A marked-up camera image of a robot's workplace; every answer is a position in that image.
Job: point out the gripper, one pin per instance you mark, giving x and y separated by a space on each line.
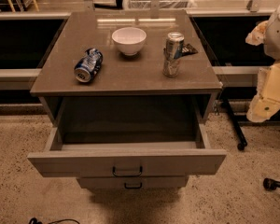
278 36

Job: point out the grey top drawer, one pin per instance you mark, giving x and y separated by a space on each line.
137 136

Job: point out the grey drawer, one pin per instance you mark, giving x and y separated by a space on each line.
133 182
137 136

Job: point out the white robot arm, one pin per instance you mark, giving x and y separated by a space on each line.
272 36

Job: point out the grey drawer cabinet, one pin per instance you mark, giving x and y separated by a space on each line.
122 75

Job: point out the grey bottom drawer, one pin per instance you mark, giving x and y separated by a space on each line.
133 182

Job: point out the dark snack packet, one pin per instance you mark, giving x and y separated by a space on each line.
188 49

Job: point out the silver energy drink can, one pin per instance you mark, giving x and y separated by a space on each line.
172 53

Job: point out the black stand leg with caster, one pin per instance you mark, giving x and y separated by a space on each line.
242 141

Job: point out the white ceramic bowl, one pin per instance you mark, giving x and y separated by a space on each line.
129 40

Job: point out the black caster wheel leg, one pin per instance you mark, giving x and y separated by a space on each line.
270 184

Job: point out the blue soda can lying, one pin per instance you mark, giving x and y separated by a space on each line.
88 66

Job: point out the white wire basket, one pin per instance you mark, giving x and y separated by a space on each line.
163 4

